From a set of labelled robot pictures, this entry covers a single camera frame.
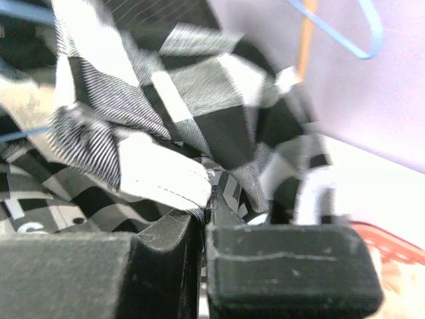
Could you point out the wooden clothes rack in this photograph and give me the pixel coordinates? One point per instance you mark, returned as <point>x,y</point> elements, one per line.
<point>305,38</point>

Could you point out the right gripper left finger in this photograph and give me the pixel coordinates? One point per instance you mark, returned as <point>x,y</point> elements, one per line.
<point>151,274</point>

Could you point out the blue hanger checkered shirt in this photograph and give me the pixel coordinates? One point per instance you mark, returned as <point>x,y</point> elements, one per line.
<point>26,28</point>

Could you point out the black white checkered shirt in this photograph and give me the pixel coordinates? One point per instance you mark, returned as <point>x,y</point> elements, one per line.
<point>144,112</point>

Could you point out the pink plastic basket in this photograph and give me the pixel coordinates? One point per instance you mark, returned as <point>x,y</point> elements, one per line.
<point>390,247</point>

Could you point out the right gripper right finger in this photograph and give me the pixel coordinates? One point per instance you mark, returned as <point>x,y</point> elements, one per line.
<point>286,271</point>

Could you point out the blue wire hanger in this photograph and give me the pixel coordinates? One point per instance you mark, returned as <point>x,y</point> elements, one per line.
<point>355,25</point>

